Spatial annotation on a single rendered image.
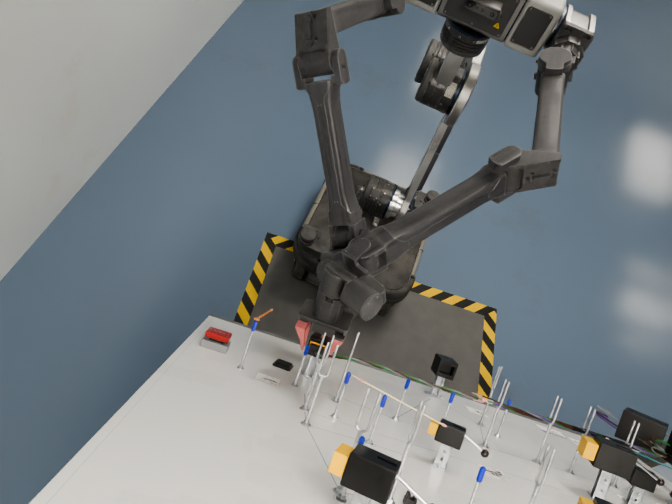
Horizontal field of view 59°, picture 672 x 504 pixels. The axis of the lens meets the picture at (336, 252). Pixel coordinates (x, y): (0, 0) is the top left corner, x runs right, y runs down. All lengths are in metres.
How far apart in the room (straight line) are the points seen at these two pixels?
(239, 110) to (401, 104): 0.98
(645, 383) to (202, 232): 2.21
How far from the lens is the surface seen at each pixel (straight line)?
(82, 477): 0.70
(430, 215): 1.19
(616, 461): 1.24
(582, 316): 3.21
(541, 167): 1.31
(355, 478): 0.71
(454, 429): 1.04
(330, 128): 1.26
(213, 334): 1.26
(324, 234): 2.49
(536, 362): 2.93
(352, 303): 1.08
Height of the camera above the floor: 2.26
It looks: 54 degrees down
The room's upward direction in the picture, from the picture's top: 24 degrees clockwise
